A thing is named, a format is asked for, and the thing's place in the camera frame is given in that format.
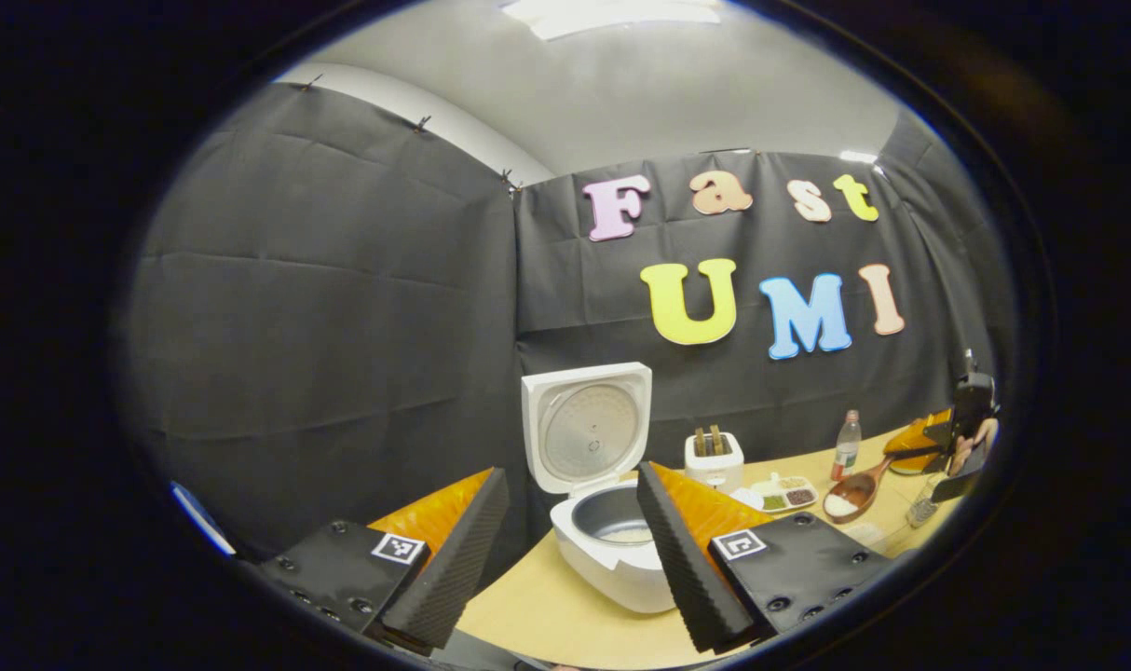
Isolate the clear plastic bottle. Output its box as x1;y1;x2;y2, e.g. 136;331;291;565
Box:
830;410;862;482

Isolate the blue and white panel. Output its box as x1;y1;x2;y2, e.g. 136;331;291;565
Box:
170;482;238;557

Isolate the black backdrop cloth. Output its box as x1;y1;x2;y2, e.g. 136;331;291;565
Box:
114;82;1018;560

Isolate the brown wooden spoon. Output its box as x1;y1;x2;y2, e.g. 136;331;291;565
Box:
823;445;948;523

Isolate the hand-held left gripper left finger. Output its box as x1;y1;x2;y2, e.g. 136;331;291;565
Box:
258;468;511;653

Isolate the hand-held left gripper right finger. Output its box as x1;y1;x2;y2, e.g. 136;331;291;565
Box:
636;460;902;653

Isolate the white rice cooker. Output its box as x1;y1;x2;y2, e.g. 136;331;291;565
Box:
521;362;678;614

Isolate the white toaster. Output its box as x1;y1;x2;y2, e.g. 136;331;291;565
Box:
684;431;745;495

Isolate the white divided grain dish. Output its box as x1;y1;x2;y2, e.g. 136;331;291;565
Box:
731;472;819;514

